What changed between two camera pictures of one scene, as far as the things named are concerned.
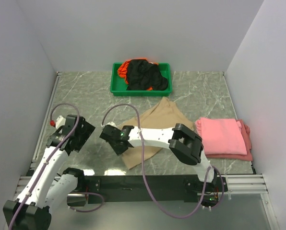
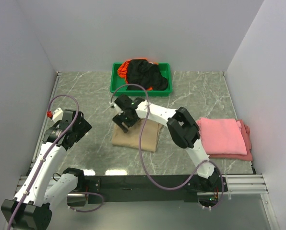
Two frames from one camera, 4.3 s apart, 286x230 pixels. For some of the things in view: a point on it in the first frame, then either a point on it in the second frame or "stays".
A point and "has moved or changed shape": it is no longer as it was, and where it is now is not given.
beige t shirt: x=164 y=114 has moved or changed shape
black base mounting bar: x=173 y=189 stays
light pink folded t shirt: x=221 y=136 stays
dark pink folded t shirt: x=245 y=132 stays
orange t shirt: x=122 y=69 stays
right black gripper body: x=118 y=150 -> x=122 y=118
